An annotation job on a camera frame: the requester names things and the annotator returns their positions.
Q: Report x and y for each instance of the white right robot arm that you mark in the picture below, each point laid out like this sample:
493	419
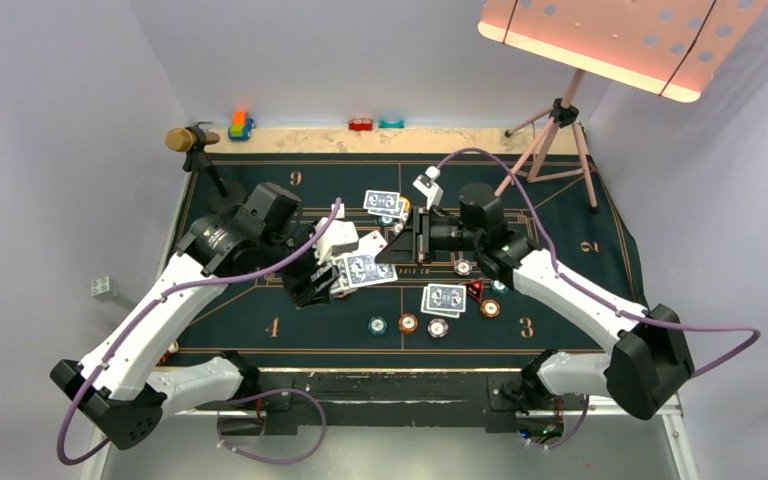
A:
644	357

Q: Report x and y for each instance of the orange green toy block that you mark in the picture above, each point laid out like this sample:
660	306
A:
241	126

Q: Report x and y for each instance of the teal toy block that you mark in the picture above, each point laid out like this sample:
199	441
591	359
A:
391	122

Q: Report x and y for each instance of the four of diamonds card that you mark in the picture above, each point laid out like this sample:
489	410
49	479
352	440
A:
371	243

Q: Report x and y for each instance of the yellow dealer button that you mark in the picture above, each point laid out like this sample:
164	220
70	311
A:
406	204

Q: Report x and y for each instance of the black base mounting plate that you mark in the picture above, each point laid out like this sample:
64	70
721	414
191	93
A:
491	399

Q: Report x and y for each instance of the gold microphone on stand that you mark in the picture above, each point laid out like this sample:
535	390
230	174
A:
192	141

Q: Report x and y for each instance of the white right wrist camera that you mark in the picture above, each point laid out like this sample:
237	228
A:
426	184

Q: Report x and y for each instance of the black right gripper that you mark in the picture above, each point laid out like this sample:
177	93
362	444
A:
412	245

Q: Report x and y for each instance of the grey lego brick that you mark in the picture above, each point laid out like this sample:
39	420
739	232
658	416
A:
104	289

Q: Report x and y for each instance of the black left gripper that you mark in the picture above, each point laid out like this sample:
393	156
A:
305	290

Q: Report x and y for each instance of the card protruding from box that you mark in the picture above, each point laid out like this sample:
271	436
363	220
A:
362	271

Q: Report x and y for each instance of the green blue chip stack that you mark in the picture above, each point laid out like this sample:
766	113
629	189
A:
377	326

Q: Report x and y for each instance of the blue white card deck box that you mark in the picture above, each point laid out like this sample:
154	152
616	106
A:
331	279

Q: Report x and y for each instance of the blue back playing card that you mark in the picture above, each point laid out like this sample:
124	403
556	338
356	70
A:
393	213

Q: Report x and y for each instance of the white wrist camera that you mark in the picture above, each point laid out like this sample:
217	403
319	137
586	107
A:
339	238
426	184

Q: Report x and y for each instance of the red toy block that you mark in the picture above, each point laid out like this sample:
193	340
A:
360	124

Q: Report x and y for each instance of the red black all-in triangle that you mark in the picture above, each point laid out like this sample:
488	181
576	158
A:
475	289

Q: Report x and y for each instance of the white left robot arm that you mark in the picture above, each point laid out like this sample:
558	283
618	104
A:
116	385

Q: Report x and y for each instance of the pink music stand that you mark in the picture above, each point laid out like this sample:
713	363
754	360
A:
672	49

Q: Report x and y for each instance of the dark green poker mat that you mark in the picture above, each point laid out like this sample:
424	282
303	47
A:
258	320

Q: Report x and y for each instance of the pink blue chip stack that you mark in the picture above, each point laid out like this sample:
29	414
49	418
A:
438	328

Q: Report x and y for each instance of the orange red chip stack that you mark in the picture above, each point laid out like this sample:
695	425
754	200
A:
408	323

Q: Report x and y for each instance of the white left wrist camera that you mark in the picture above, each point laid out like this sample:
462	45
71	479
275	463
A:
339	238

